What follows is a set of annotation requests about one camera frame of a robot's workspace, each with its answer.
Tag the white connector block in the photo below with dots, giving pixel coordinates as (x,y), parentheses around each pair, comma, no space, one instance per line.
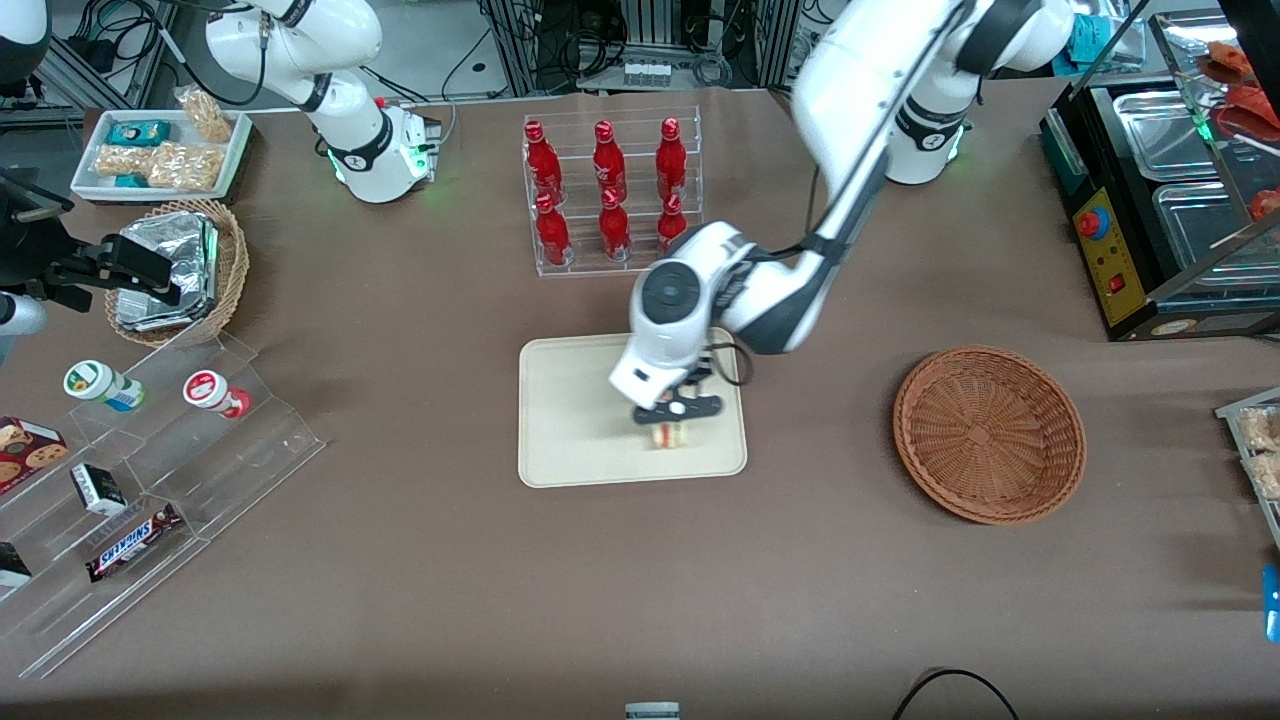
(645,73)

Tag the black food warmer cabinet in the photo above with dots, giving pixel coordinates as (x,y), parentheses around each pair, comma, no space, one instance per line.
(1070,140)

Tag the clear bag of crackers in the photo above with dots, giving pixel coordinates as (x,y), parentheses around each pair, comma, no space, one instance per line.
(1260,430)
(1266,476)

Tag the blue plastic object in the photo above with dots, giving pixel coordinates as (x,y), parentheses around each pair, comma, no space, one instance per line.
(1272,605)

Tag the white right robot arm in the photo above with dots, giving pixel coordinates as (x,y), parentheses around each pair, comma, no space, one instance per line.
(300,50)

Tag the black snack pack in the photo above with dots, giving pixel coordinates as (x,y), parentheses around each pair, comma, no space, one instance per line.
(12,568)

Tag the red cookie box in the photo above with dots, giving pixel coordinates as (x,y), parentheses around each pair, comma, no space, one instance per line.
(28,452)

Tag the beige rectangular tray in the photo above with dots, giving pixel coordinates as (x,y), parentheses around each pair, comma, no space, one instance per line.
(570,420)

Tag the red cola bottle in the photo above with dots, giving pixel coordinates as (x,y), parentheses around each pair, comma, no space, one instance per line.
(607,160)
(552,238)
(670,222)
(541,160)
(670,158)
(614,232)

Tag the clear acrylic stepped shelf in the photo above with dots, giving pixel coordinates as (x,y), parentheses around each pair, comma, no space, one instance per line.
(230,470)

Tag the green lid yogurt cup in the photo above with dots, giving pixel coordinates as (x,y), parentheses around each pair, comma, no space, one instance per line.
(95,383)

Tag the foil wrapped package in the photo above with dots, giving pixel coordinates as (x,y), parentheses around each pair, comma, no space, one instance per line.
(180,245)

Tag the clear bag of nuts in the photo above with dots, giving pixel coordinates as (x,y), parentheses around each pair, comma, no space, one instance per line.
(120,160)
(205,115)
(185,168)

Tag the teal snack box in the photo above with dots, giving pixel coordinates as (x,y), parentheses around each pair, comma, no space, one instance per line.
(138,133)

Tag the small teal snack pack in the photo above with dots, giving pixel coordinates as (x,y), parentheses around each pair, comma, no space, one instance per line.
(130,181)

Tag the triangular sandwich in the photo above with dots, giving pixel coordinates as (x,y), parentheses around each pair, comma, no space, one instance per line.
(670,436)

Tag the clear acrylic bottle rack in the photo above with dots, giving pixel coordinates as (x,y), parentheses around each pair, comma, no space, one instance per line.
(580,268)

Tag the grey device edge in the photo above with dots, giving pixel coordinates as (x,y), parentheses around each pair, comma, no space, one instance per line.
(652,712)

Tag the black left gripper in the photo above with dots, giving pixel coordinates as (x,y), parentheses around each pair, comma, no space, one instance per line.
(699,372)

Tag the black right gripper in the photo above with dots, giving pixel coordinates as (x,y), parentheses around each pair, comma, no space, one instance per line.
(62,272)

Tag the light tan wicker basket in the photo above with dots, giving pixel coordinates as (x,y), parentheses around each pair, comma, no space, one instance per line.
(232,265)

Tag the teal cloth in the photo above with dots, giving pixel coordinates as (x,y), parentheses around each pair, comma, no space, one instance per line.
(1095,40)

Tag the brown wicker basket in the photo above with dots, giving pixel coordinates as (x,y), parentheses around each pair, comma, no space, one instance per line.
(985,435)

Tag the red lid yogurt cup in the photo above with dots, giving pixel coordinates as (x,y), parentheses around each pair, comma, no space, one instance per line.
(210,390)

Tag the white rectangular snack tray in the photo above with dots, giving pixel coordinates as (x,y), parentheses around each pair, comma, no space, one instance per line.
(88,175)

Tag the Snickers chocolate bar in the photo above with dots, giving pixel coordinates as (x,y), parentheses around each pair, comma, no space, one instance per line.
(132,545)

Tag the steel food pan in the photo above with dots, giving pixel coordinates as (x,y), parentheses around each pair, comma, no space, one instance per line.
(1200,230)
(1160,135)

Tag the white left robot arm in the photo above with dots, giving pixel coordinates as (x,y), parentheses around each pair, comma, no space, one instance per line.
(860,100)

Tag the small black white box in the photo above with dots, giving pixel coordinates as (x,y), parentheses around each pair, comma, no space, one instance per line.
(98,490)

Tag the red emergency stop button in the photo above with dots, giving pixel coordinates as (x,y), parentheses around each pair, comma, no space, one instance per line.
(1092,224)

